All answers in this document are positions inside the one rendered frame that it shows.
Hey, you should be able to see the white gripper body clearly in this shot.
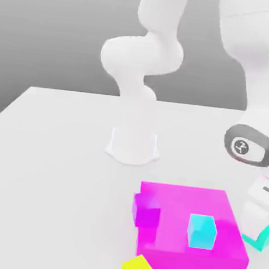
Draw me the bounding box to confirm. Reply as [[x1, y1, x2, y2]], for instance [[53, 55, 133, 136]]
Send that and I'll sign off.
[[234, 174, 269, 243]]

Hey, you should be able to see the small cyan cube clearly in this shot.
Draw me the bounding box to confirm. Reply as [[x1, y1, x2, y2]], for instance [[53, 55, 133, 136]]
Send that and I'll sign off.
[[185, 213, 220, 251]]

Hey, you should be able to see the small purple cube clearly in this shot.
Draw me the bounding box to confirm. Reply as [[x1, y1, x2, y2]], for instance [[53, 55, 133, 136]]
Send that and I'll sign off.
[[130, 191, 163, 230]]

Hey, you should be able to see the large magenta box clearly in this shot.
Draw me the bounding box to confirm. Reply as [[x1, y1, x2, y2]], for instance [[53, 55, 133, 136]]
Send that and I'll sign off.
[[131, 180, 258, 269]]

